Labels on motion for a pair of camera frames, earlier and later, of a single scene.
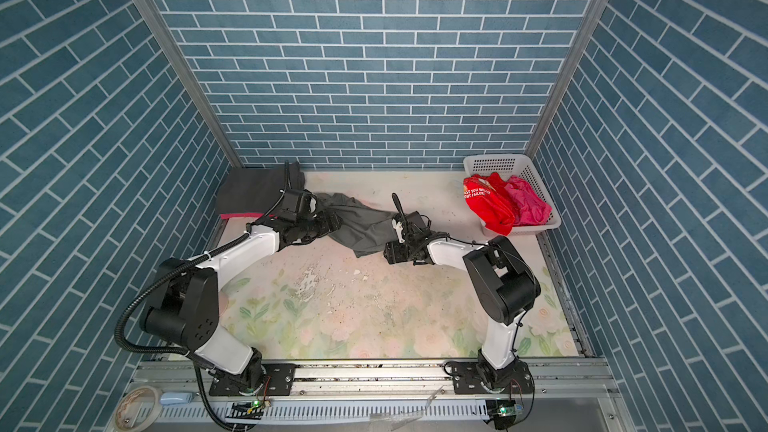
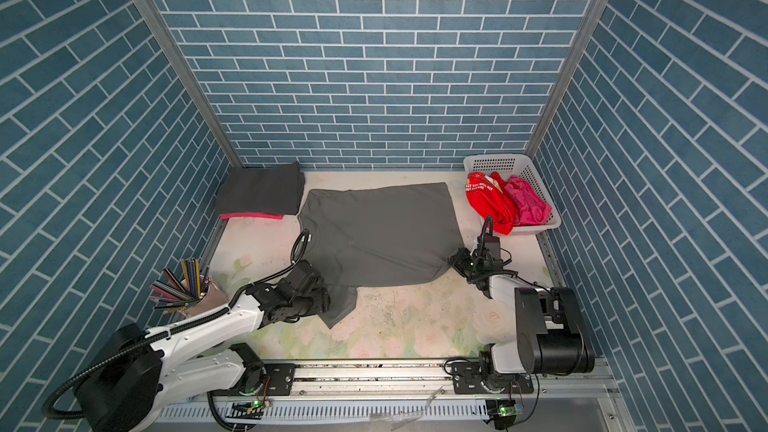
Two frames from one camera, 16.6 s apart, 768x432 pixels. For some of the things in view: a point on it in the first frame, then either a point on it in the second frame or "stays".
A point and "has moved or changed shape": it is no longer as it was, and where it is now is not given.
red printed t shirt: [488, 197] stays
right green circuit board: [503, 413] stays
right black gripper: [393, 253] → [458, 260]
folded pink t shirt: [225, 217] stays
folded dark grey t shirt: [257, 190] stays
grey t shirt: [365, 229] has moved or changed shape
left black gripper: [325, 227] → [323, 302]
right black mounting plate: [467, 381] stays
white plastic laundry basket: [519, 166] stays
